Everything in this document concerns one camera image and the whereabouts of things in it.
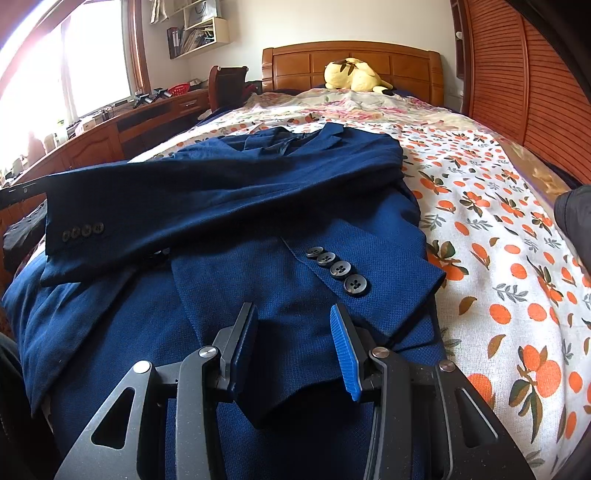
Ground wooden desk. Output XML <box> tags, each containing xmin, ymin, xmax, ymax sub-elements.
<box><xmin>0</xmin><ymin>88</ymin><xmax>211</xmax><ymax>190</ymax></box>

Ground wooden louvred wardrobe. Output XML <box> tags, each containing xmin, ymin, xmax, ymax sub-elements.
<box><xmin>450</xmin><ymin>0</ymin><xmax>591</xmax><ymax>185</ymax></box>

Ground cream wall shelf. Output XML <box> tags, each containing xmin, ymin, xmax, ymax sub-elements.
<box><xmin>167</xmin><ymin>0</ymin><xmax>229</xmax><ymax>60</ymax></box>

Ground yellow plush toy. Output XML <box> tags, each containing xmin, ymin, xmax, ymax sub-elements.
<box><xmin>323</xmin><ymin>58</ymin><xmax>394</xmax><ymax>92</ymax></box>

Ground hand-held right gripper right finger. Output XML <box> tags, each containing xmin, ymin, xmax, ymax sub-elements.
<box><xmin>329</xmin><ymin>304</ymin><xmax>537</xmax><ymax>480</ymax></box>

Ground window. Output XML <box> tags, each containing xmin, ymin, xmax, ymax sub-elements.
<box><xmin>0</xmin><ymin>0</ymin><xmax>148</xmax><ymax>134</ymax></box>

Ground pink floral blanket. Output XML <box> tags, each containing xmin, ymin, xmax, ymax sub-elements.
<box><xmin>217</xmin><ymin>88</ymin><xmax>467</xmax><ymax>134</ymax></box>

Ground white paper bag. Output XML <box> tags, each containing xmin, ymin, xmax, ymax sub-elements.
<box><xmin>187</xmin><ymin>0</ymin><xmax>217</xmax><ymax>21</ymax></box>

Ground navy blue blazer jacket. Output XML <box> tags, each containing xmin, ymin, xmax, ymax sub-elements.
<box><xmin>2</xmin><ymin>124</ymin><xmax>446</xmax><ymax>480</ymax></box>

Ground dark grey garment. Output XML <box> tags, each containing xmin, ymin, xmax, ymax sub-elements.
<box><xmin>553</xmin><ymin>185</ymin><xmax>591</xmax><ymax>264</ymax></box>

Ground black gadgets on desk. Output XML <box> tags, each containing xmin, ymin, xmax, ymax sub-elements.
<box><xmin>131</xmin><ymin>90</ymin><xmax>171</xmax><ymax>109</ymax></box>

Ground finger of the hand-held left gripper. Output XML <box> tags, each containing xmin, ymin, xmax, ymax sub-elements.
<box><xmin>0</xmin><ymin>184</ymin><xmax>49</xmax><ymax>206</ymax></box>

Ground black garment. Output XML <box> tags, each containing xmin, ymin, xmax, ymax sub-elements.
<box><xmin>2</xmin><ymin>203</ymin><xmax>49</xmax><ymax>273</ymax></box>

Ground wooden headboard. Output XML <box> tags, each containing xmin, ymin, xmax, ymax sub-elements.
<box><xmin>262</xmin><ymin>41</ymin><xmax>445</xmax><ymax>108</ymax></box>

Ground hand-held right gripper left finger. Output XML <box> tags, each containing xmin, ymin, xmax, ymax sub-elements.
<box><xmin>54</xmin><ymin>302</ymin><xmax>259</xmax><ymax>480</ymax></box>

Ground dark wooden chair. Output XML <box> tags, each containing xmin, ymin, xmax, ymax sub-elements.
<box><xmin>208</xmin><ymin>65</ymin><xmax>252</xmax><ymax>112</ymax></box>

